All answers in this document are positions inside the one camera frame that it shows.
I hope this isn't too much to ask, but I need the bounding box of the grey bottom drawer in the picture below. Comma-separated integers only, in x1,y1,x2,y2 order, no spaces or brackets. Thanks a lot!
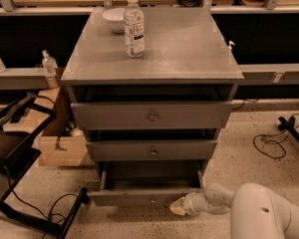
90,160,207,206

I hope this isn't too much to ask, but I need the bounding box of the grey drawer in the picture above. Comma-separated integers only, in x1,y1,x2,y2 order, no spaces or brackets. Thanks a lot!
90,160,207,206
71,102,231,129
87,140,216,161

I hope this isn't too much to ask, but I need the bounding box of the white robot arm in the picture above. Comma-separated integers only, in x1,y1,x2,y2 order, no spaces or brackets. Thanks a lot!
169,183,299,239

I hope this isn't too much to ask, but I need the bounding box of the grey middle drawer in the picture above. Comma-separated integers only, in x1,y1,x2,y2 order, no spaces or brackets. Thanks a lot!
87,140,216,161

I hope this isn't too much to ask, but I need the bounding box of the grey wooden drawer cabinet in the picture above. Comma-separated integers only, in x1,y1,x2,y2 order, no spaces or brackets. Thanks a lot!
61,6,245,184

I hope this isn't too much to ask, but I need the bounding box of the grey top drawer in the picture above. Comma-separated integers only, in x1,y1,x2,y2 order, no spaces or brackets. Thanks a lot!
71,102,231,129

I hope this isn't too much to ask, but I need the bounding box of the cardboard box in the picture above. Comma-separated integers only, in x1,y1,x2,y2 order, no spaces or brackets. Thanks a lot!
29,67,95,167

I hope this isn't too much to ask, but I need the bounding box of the black stand leg right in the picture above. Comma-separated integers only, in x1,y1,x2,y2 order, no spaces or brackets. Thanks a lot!
278,117,299,142

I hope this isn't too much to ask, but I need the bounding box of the white pump bottle right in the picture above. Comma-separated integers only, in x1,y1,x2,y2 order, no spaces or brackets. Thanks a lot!
228,41,235,54

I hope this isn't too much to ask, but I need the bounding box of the black metal cart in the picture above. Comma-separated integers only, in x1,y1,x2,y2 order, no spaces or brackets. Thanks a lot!
0,93,89,239

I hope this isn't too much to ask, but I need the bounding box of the clear pump bottle left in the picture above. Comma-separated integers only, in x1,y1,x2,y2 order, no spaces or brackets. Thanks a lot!
42,50,58,75

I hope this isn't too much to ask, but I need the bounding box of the clear plastic water bottle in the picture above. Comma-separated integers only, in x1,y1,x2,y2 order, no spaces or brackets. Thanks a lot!
124,0,145,58

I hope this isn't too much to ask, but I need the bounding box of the white ceramic bowl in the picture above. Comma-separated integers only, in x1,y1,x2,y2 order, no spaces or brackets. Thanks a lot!
103,8,125,34

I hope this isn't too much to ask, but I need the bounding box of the black cable on floor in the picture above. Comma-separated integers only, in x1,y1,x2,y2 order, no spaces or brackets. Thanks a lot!
252,112,299,160

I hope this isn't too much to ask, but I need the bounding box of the black cable under cart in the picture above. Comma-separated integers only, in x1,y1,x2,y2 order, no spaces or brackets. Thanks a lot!
3,164,79,239

